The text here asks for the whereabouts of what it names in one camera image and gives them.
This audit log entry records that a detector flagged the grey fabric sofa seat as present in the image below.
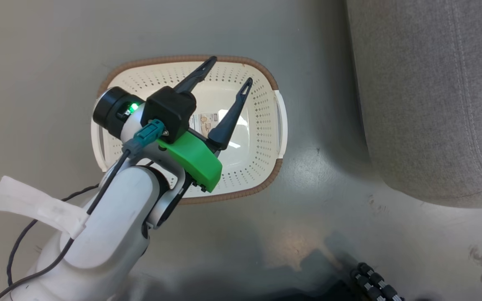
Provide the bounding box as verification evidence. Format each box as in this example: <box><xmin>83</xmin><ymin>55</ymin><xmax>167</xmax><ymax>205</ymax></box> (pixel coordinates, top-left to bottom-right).
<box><xmin>345</xmin><ymin>0</ymin><xmax>482</xmax><ymax>209</ymax></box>

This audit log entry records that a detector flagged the cream perforated laundry basket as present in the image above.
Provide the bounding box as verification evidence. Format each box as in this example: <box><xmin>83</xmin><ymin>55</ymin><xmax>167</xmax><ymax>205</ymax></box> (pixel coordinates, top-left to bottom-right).
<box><xmin>91</xmin><ymin>54</ymin><xmax>287</xmax><ymax>206</ymax></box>

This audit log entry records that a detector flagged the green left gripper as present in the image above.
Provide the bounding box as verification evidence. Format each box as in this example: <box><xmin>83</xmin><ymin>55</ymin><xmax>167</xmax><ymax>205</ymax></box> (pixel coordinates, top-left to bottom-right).
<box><xmin>156</xmin><ymin>56</ymin><xmax>254</xmax><ymax>193</ymax></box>

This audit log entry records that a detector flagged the white tape strip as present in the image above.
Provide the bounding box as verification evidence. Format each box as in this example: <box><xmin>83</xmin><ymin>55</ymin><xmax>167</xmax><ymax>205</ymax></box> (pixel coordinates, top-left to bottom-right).
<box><xmin>0</xmin><ymin>176</ymin><xmax>88</xmax><ymax>239</ymax></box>

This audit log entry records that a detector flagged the black ribbed hose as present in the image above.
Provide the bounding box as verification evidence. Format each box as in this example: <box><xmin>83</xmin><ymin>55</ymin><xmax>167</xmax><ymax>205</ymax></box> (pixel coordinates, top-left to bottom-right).
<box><xmin>350</xmin><ymin>262</ymin><xmax>405</xmax><ymax>301</ymax></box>

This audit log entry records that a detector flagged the paper label sticker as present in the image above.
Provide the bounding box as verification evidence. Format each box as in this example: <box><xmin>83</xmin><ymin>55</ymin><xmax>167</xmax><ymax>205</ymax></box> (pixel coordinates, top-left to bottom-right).
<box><xmin>189</xmin><ymin>112</ymin><xmax>219</xmax><ymax>135</ymax></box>

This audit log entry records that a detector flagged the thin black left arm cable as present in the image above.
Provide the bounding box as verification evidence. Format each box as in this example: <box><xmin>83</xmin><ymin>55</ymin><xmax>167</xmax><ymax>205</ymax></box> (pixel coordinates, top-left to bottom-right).
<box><xmin>0</xmin><ymin>150</ymin><xmax>132</xmax><ymax>301</ymax></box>

